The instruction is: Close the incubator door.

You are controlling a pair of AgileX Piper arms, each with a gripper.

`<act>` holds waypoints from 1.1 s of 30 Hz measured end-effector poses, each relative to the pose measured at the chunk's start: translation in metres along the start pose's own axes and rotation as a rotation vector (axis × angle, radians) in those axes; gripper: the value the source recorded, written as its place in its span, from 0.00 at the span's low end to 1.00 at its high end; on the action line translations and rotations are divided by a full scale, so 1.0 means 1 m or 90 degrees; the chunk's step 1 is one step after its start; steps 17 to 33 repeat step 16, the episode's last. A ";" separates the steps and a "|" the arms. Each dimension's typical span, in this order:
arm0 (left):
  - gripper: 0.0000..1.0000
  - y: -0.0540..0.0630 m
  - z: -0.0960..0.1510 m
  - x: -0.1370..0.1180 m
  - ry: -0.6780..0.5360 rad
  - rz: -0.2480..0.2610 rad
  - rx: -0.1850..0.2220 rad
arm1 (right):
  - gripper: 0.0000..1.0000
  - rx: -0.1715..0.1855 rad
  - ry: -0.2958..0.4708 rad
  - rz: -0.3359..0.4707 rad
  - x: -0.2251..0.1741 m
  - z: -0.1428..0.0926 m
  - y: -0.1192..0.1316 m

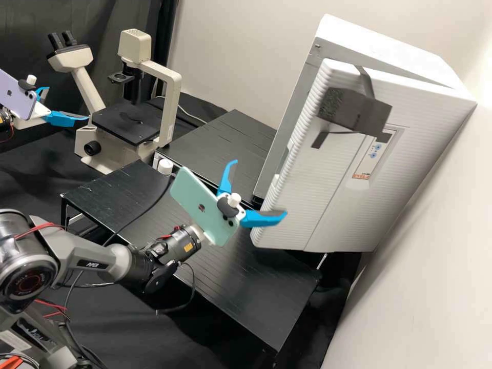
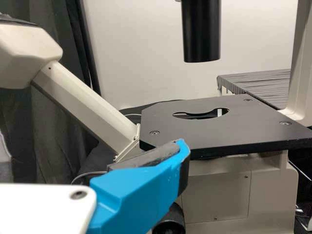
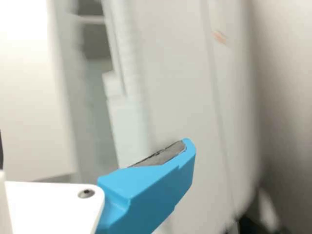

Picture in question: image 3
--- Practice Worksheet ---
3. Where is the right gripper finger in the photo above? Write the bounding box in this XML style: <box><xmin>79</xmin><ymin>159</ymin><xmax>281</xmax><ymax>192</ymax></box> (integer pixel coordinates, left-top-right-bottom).
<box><xmin>94</xmin><ymin>137</ymin><xmax>195</xmax><ymax>234</ymax></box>

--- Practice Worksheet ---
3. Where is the incubator door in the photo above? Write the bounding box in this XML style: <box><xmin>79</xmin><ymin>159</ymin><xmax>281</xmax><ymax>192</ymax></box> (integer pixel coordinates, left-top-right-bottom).
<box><xmin>101</xmin><ymin>0</ymin><xmax>269</xmax><ymax>234</ymax></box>

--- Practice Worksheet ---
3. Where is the white incubator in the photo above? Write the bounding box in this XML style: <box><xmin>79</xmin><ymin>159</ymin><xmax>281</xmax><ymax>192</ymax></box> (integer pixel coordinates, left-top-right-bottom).
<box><xmin>0</xmin><ymin>0</ymin><xmax>120</xmax><ymax>182</ymax></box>

